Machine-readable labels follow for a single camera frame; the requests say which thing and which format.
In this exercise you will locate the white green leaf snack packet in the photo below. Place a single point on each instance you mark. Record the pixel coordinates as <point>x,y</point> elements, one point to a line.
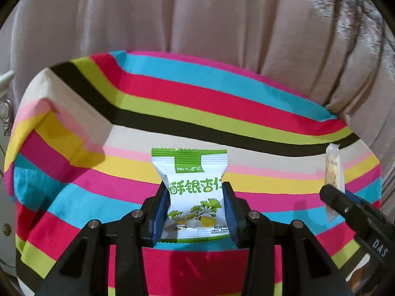
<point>194,191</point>

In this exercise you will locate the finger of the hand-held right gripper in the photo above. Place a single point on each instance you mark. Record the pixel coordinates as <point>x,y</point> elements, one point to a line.
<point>351,196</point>
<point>336,200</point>

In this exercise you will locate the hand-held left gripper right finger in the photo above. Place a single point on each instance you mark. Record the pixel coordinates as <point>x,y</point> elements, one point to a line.
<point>230,215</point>

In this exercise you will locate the white carved furniture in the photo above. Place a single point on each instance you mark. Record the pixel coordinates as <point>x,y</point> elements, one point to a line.
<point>6,104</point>

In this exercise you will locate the clear packet with white cookie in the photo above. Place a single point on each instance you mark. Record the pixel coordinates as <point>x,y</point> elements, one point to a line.
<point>333,172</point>

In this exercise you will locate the beige curtain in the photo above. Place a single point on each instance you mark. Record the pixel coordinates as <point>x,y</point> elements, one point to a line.
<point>185,12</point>

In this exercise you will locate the round metal knob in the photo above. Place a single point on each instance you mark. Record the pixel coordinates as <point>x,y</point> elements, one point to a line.
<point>6,228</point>

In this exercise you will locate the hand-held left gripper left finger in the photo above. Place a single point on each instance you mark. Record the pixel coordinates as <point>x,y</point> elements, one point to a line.
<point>162,215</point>

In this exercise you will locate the striped colourful tablecloth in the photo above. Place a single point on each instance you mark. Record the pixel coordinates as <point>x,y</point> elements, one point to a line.
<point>185,98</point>

